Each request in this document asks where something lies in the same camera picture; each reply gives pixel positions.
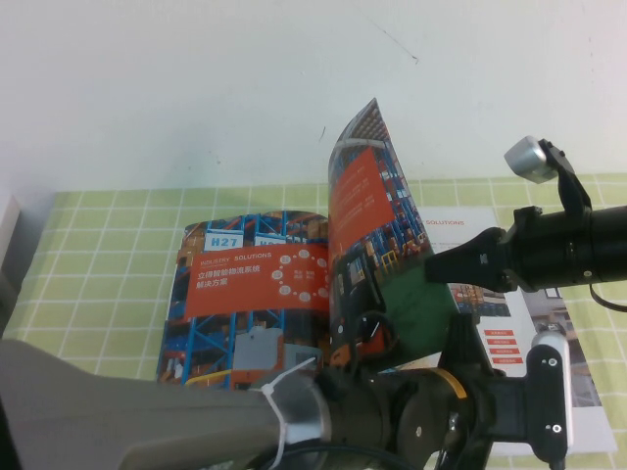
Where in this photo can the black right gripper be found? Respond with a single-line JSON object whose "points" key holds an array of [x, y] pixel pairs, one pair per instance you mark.
{"points": [[539, 249]]}

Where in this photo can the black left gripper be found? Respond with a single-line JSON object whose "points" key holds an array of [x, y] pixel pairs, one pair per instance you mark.
{"points": [[504, 406]]}

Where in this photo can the colourful printed brochure book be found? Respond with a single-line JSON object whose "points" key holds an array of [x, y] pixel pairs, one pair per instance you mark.
{"points": [[235, 284]]}

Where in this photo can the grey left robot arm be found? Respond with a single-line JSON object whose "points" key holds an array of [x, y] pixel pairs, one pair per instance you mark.
{"points": [[147, 421]]}

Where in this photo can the white zip tie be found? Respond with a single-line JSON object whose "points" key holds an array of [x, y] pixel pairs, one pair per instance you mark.
{"points": [[276, 406]]}

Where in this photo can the green checkered tablecloth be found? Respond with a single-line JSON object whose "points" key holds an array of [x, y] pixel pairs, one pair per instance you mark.
{"points": [[98, 294]]}

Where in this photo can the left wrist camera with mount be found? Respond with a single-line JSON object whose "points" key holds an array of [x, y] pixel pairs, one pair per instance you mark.
{"points": [[546, 391]]}

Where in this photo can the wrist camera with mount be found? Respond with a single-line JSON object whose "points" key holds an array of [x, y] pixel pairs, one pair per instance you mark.
{"points": [[546, 391], [526, 159]]}

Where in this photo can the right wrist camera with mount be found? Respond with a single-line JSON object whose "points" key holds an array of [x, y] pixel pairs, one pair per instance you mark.
{"points": [[526, 159]]}

